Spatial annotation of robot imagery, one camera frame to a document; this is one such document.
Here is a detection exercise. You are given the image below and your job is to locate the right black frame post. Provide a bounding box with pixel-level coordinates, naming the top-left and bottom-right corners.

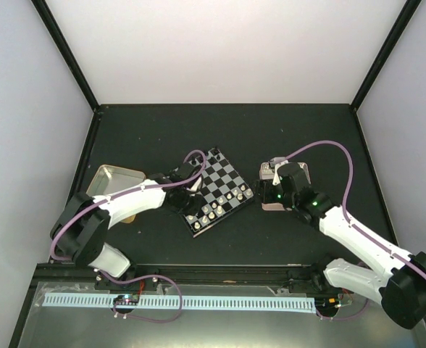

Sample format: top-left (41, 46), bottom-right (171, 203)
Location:
top-left (349, 0), bottom-right (422, 112)

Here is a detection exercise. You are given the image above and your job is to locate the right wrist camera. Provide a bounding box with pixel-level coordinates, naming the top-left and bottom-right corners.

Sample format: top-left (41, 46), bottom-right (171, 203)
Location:
top-left (267, 157), bottom-right (288, 186)

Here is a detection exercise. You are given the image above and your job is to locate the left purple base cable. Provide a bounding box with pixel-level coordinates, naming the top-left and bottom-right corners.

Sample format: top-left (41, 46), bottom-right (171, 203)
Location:
top-left (100, 271), bottom-right (183, 323)

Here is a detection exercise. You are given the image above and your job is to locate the left black frame post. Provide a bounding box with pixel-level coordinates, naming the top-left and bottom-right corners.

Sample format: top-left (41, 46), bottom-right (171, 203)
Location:
top-left (30, 0), bottom-right (101, 113)

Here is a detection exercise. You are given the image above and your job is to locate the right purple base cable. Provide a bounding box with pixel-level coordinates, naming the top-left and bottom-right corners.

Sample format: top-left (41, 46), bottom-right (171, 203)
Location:
top-left (314, 289), bottom-right (372, 323)

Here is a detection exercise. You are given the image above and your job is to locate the gold metal tin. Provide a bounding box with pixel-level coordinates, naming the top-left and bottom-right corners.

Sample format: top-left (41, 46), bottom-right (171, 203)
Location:
top-left (85, 164), bottom-right (146, 224)

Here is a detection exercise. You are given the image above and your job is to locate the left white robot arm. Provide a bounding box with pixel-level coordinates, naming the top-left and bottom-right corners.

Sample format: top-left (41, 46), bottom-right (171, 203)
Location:
top-left (50, 162), bottom-right (204, 289)

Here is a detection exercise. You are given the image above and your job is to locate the black mounting rail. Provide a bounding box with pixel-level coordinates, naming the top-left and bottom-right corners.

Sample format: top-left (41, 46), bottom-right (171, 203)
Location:
top-left (96, 263), bottom-right (355, 294)

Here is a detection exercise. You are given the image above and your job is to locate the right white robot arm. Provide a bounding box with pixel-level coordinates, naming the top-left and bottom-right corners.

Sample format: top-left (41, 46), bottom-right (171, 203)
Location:
top-left (256, 157), bottom-right (426, 329)

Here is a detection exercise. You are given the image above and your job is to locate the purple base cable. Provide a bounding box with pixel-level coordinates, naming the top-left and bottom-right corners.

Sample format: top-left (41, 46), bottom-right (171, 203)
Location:
top-left (314, 289), bottom-right (372, 323)
top-left (100, 271), bottom-right (183, 323)

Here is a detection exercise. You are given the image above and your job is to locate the white slotted cable duct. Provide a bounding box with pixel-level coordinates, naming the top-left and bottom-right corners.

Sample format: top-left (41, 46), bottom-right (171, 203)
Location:
top-left (42, 293), bottom-right (316, 314)

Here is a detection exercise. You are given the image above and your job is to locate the black and white chessboard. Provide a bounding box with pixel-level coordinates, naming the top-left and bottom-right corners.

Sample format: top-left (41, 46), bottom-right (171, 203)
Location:
top-left (183, 147), bottom-right (254, 238)

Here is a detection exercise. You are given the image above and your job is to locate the black frame post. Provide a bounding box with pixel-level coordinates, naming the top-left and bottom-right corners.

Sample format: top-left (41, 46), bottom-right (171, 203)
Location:
top-left (349, 0), bottom-right (422, 112)
top-left (30, 0), bottom-right (101, 113)

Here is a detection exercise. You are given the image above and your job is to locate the pink tin with pieces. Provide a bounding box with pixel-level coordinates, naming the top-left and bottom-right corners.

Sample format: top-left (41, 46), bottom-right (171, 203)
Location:
top-left (256, 160), bottom-right (291, 211)

